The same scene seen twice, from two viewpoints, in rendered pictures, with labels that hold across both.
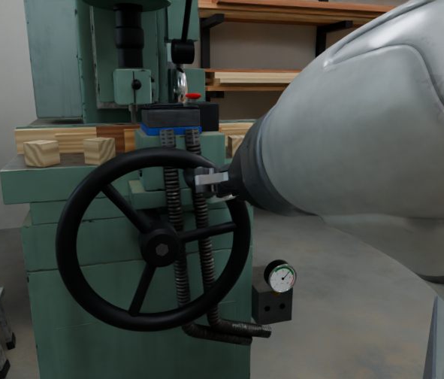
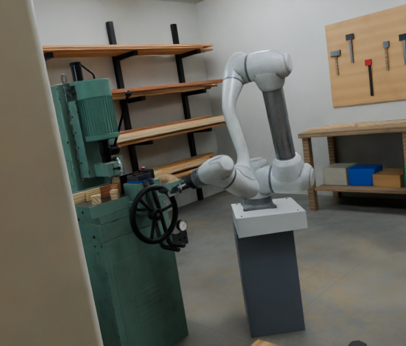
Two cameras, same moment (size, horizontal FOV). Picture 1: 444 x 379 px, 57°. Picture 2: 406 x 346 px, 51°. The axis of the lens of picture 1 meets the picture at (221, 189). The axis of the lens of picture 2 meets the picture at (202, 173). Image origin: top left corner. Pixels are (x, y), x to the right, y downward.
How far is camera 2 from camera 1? 1.56 m
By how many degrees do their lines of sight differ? 27
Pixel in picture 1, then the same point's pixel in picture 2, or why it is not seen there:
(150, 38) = not seen: hidden behind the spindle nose
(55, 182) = (106, 207)
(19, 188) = (96, 212)
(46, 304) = (108, 255)
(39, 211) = (102, 220)
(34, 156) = (96, 200)
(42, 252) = (104, 235)
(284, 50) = not seen: hidden behind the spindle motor
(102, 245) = (122, 228)
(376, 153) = (218, 172)
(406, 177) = (220, 174)
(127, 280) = (132, 240)
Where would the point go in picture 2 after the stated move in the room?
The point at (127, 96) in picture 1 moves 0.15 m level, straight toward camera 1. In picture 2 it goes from (112, 173) to (126, 174)
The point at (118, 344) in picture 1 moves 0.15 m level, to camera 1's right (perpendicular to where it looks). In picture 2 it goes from (132, 266) to (159, 258)
